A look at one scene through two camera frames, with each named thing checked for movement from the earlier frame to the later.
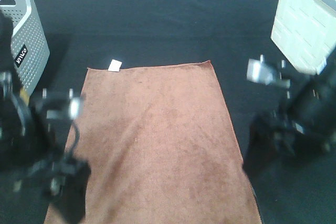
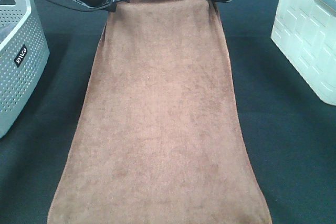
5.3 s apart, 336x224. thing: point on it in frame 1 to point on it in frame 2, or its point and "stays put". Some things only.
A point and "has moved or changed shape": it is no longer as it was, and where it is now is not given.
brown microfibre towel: (160, 149) has moved or changed shape
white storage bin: (304, 29) stays put
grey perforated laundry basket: (29, 46) stays put
